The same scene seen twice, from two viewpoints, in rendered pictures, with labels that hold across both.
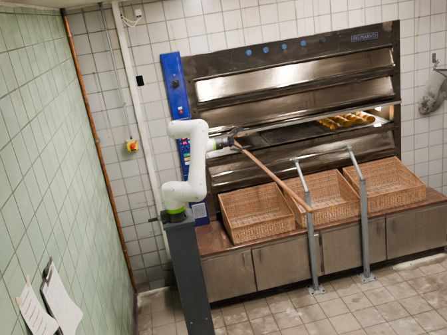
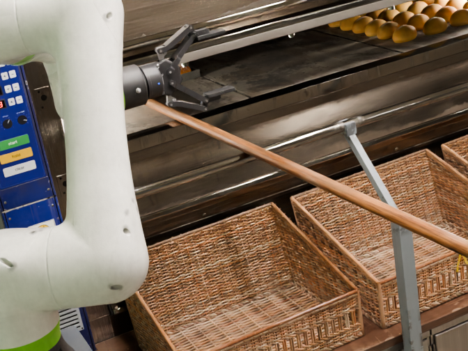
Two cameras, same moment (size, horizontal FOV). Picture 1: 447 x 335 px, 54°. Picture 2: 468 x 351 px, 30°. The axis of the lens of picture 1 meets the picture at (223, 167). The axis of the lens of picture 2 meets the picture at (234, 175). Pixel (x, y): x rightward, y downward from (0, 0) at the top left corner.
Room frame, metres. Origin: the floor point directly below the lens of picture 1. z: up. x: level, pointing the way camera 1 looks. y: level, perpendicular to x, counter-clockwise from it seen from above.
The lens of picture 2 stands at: (1.32, 0.28, 1.97)
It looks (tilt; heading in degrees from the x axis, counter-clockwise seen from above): 21 degrees down; 346
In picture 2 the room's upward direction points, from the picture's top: 10 degrees counter-clockwise
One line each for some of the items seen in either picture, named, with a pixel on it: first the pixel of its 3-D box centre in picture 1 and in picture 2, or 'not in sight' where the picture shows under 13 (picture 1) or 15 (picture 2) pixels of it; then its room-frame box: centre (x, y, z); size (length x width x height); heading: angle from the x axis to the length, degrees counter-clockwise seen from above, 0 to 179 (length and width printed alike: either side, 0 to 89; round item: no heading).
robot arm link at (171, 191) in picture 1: (175, 196); (17, 290); (2.61, 0.34, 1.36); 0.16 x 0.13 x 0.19; 70
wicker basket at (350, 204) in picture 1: (320, 197); (407, 230); (3.58, -0.82, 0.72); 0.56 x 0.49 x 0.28; 99
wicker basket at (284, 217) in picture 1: (255, 211); (236, 296); (3.50, -0.22, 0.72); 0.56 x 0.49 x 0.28; 99
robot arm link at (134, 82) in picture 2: (218, 143); (129, 86); (3.18, 0.01, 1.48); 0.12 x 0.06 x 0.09; 8
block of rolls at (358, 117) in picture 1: (341, 116); (404, 12); (4.36, -1.27, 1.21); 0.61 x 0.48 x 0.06; 8
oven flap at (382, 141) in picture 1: (304, 157); (343, 124); (3.84, -0.76, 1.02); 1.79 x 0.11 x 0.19; 98
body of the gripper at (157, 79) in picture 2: (228, 141); (160, 78); (3.19, -0.07, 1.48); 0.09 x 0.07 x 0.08; 98
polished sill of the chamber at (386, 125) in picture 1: (302, 142); (334, 81); (3.87, -0.75, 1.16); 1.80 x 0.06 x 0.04; 98
